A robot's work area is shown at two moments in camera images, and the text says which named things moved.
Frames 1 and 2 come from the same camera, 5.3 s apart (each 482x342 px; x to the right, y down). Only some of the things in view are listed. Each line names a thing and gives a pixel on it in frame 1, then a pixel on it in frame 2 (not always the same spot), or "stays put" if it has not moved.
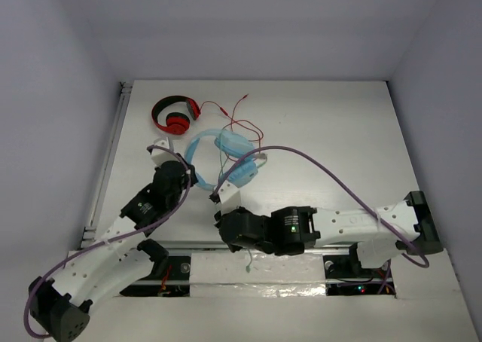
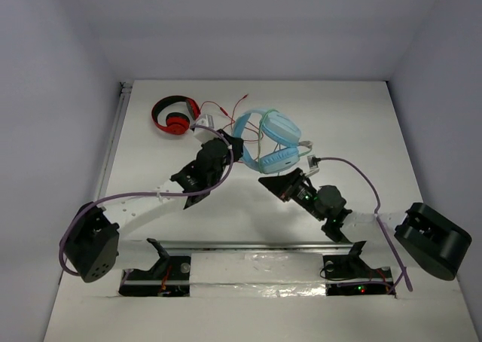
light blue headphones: x=232 y=148 → x=280 y=135
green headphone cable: x=248 y=267 → x=258 y=151
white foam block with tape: x=252 y=275 stays put
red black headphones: x=177 y=123 stays put
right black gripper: x=241 y=210 → x=284 y=187
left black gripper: x=181 y=172 → x=233 y=146
